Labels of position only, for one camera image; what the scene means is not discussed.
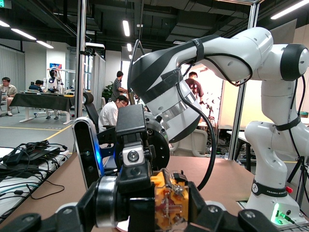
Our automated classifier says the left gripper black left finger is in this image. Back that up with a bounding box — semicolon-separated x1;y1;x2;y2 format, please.
0;180;100;232

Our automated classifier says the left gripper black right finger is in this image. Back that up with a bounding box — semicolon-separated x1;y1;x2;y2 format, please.
185;181;281;232

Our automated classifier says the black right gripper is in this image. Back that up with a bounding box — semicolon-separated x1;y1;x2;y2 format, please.
115;104;171;194

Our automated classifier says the person in white shirt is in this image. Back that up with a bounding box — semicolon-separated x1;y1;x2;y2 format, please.
98;95;130;133

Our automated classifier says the person in striped shirt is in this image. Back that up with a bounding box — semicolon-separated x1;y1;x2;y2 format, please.
111;71;129;102

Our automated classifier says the green potted plant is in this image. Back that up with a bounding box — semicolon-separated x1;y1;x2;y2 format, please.
102;81;114;98

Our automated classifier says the black office chair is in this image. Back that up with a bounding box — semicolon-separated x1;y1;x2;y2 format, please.
83;92;100;133

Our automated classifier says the pale pink round plate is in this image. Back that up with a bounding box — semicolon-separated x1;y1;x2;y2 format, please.
115;215;132;232

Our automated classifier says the white office chair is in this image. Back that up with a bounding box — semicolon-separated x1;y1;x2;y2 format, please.
169;128;209;158

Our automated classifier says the person in dark t-shirt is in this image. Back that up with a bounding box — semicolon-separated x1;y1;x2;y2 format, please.
184;72;205;104

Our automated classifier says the black power adapter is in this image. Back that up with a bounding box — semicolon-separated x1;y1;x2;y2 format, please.
6;145;61;165

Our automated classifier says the white humanoid robot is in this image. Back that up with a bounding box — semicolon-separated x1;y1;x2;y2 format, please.
47;67;65;93

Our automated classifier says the ceiling strip light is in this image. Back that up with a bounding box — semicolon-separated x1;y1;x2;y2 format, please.
36;40;55;49
10;28;37;41
122;20;131;37
270;0;309;20

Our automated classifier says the table with black cloth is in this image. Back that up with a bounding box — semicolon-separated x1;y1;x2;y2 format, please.
9;92;76;124

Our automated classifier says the person in navy shirt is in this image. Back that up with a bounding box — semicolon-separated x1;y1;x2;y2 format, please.
28;79;44;92

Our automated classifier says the person in beige shirt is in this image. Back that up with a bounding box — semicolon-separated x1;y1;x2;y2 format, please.
0;76;18;116

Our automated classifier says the thin black cable loop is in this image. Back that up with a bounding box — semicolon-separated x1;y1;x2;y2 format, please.
25;180;66;201

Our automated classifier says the aluminium frame post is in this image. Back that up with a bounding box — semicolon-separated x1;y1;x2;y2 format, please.
74;0;87;119
228;0;261;160

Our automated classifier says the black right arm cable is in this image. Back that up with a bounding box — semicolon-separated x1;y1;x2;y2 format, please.
127;38;307;191

